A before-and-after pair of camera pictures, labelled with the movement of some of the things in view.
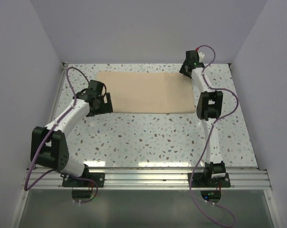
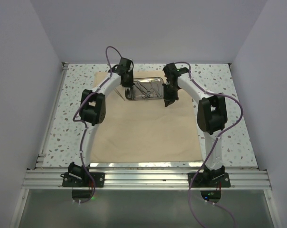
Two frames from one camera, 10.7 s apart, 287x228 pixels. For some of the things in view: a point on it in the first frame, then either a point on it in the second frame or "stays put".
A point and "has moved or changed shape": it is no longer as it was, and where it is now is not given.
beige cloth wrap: x=149 y=92 has moved or changed shape
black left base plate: x=69 y=182 stays put
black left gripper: x=106 y=108 to x=131 y=83
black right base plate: x=199 y=180 stays put
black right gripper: x=182 y=70 to x=169 y=99
